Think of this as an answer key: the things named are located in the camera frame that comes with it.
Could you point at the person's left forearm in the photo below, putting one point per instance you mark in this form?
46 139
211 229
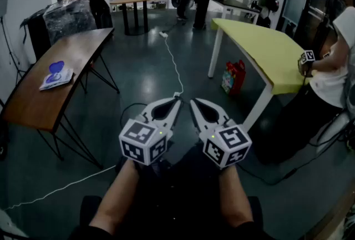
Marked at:
117 197

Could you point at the black lectern desk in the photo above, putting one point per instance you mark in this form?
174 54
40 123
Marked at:
37 33

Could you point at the red gift bag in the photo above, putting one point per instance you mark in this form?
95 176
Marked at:
235 78

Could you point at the light panel on tripod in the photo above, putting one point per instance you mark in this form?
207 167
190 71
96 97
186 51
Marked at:
3 3

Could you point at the person's right forearm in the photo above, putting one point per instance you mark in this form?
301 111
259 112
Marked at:
235 197

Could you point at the plastic wrapped black pallet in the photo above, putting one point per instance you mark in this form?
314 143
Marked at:
69 20

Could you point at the white power strip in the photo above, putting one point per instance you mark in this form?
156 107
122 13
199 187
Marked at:
163 34
177 94

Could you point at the person's black clothing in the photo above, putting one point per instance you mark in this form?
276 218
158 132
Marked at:
180 200

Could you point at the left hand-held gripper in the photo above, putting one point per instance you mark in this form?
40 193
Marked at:
142 142

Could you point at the blue object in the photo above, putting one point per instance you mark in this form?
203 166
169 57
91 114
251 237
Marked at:
56 66

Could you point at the clothes rack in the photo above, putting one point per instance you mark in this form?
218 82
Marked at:
267 0

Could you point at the black table with white legs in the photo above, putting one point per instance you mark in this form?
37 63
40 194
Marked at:
238 4

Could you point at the brown wooden table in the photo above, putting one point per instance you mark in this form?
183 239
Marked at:
69 50

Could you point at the yellow table with white legs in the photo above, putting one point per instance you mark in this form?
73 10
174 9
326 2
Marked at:
263 45

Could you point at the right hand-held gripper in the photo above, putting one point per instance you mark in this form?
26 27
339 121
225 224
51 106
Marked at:
227 144

